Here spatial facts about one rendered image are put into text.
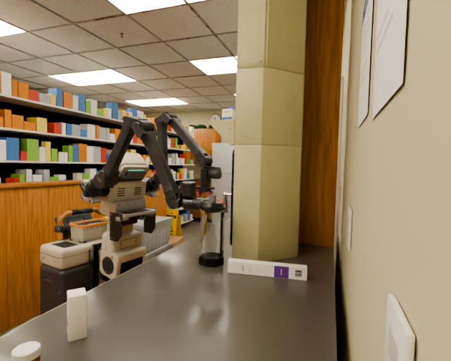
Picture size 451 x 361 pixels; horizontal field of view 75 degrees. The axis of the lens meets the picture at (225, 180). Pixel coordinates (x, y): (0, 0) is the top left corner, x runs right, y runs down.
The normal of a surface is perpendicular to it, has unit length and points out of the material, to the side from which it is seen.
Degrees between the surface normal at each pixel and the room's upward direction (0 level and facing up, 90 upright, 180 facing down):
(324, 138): 90
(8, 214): 90
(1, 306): 90
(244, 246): 90
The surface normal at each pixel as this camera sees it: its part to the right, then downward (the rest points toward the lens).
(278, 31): 0.42, 0.06
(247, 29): -0.25, 0.04
